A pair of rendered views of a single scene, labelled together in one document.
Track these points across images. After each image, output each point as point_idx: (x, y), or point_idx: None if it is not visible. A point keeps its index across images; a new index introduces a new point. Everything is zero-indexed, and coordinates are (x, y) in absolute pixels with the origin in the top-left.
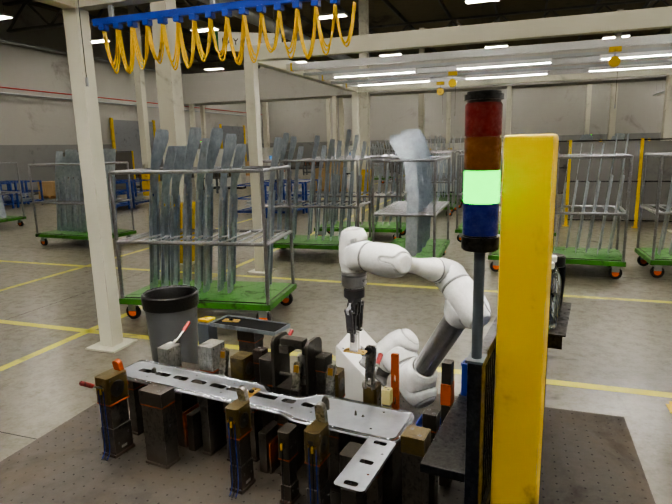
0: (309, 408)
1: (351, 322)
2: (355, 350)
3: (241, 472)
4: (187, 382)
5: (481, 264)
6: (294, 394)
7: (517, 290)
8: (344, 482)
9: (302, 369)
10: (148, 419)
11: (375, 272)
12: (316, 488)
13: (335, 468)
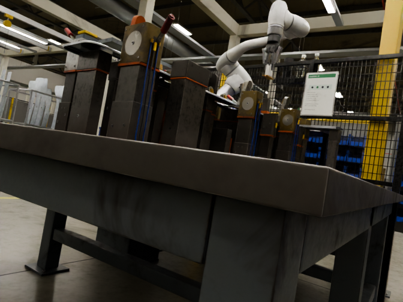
0: None
1: (279, 56)
2: (271, 75)
3: (253, 149)
4: (169, 78)
5: None
6: None
7: (399, 38)
8: (300, 144)
9: None
10: (189, 98)
11: (299, 29)
12: (291, 150)
13: (258, 153)
